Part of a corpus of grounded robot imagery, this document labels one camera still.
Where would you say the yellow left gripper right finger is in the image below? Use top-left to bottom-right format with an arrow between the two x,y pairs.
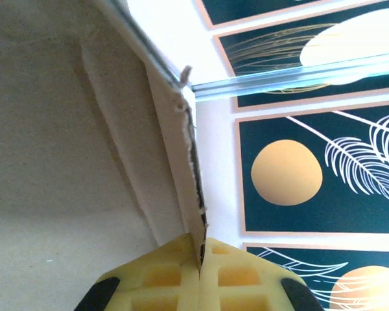
199,236 -> 322,311

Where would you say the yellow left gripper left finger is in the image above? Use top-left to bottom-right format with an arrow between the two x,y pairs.
73,233 -> 202,311

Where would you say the brown cardboard box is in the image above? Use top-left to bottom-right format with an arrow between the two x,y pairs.
0,0 -> 211,311

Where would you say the wall panel with orange oval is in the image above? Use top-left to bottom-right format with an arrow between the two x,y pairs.
234,102 -> 389,238

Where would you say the aluminium corner post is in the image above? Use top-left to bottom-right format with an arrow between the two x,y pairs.
190,51 -> 389,100

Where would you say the aluminium table side rail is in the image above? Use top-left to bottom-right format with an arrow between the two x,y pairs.
95,0 -> 191,93

